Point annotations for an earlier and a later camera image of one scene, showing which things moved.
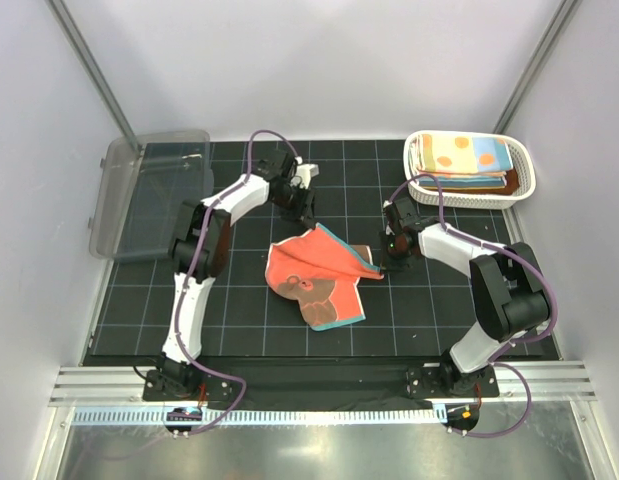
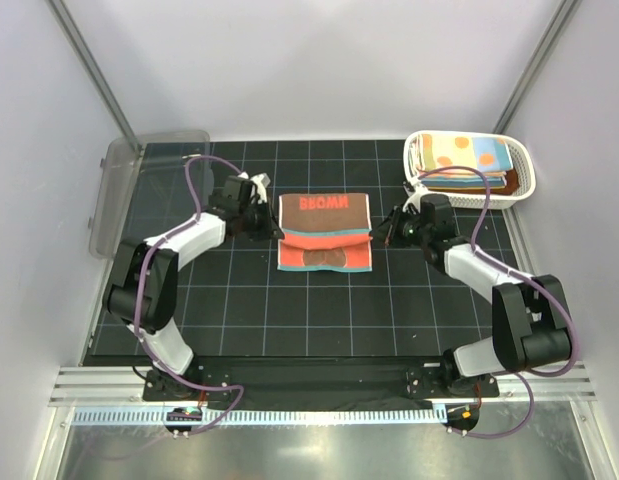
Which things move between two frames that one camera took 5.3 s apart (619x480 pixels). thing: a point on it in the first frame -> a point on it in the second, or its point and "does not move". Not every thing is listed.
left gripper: [306, 206] -> [270, 227]
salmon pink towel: [318, 271] -> [325, 232]
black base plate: [316, 382] does not move
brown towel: [511, 187] does not move
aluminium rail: [548, 383] does not move
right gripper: [393, 267] -> [384, 231]
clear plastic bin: [139, 195] does not move
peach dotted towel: [460, 154] does not move
